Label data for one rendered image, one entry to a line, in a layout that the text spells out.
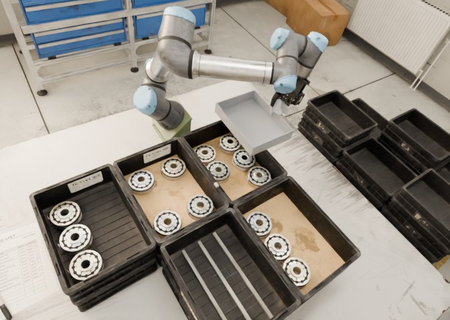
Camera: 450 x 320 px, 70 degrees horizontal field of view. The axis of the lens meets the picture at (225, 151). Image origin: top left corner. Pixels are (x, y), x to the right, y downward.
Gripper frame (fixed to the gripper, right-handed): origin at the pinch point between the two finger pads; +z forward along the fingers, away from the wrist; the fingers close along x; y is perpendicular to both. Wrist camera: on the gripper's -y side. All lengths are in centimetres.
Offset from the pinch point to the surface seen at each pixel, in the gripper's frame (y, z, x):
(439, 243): 82, 37, 83
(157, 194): -3, 39, -43
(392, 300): 81, 34, 16
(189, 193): 3.6, 35.4, -32.7
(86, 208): -11, 46, -68
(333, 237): 51, 21, -1
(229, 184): 8.4, 30.6, -16.5
